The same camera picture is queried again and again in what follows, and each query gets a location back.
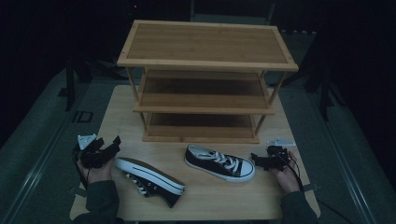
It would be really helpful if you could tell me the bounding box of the person's left hand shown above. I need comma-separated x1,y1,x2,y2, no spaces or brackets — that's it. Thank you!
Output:
76,157,116,185

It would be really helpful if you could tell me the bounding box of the black metal stand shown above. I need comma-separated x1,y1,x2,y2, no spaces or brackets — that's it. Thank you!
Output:
64,58,78,112
318,62,334,122

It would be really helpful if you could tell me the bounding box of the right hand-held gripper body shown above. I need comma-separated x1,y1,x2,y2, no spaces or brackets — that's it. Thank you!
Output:
263,136,297,172

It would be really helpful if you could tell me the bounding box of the person's right hand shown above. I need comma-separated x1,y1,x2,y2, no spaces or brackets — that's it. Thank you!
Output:
269,151,302,195

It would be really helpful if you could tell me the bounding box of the black white canvas sneaker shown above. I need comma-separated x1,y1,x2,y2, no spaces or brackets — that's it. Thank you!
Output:
184,143,256,183
114,156,187,209

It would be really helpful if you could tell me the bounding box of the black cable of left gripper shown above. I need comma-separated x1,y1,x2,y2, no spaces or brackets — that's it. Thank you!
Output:
71,145,92,191

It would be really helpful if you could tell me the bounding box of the wooden three-tier shoe rack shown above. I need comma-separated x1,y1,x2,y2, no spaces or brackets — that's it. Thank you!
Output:
117,19,300,145

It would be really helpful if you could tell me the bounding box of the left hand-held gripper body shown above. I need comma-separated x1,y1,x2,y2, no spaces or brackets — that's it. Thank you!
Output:
73,133,110,170

